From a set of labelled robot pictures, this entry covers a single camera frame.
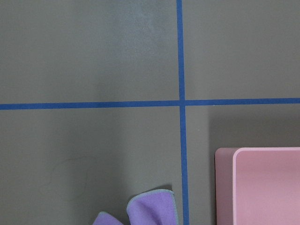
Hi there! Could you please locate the purple microfiber cloth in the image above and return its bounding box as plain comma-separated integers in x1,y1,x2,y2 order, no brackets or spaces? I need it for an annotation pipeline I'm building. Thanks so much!
92,189,176,225

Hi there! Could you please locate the pink plastic tray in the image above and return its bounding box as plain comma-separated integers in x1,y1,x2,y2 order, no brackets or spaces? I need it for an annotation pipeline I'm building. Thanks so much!
215,147,300,225

